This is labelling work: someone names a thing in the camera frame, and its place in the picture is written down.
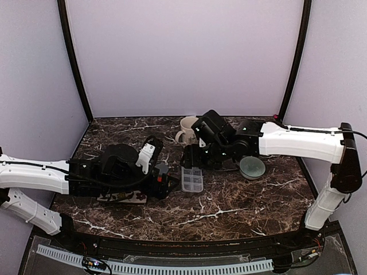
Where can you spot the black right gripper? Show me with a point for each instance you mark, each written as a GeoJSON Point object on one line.
{"type": "Point", "coordinates": [192, 159]}

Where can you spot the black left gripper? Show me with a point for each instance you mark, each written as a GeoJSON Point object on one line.
{"type": "Point", "coordinates": [151, 191]}

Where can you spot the orange bottle with grey lid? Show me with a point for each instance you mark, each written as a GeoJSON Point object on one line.
{"type": "Point", "coordinates": [163, 169]}

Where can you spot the clear plastic pill organizer box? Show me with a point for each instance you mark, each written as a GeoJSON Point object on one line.
{"type": "Point", "coordinates": [192, 180]}

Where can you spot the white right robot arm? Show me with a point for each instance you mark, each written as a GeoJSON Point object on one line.
{"type": "Point", "coordinates": [335, 145]}

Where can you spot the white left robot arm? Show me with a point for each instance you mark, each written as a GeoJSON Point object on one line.
{"type": "Point", "coordinates": [17, 174]}

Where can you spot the white ceramic mug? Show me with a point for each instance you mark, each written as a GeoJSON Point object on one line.
{"type": "Point", "coordinates": [186, 136]}

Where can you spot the floral square plate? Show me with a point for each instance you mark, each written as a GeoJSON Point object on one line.
{"type": "Point", "coordinates": [134, 197]}

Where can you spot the green bowl right side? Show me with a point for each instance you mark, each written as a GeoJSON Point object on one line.
{"type": "Point", "coordinates": [252, 168]}

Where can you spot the black front table rail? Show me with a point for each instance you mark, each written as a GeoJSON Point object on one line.
{"type": "Point", "coordinates": [274, 245]}

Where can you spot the white slotted cable duct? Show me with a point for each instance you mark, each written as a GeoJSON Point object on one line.
{"type": "Point", "coordinates": [158, 265]}

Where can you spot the black right frame post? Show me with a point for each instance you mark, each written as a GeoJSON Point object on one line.
{"type": "Point", "coordinates": [304, 24]}

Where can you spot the black frame post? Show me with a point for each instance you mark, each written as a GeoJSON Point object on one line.
{"type": "Point", "coordinates": [68, 41]}
{"type": "Point", "coordinates": [304, 24]}

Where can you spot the black left frame post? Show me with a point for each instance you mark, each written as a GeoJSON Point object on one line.
{"type": "Point", "coordinates": [68, 41]}

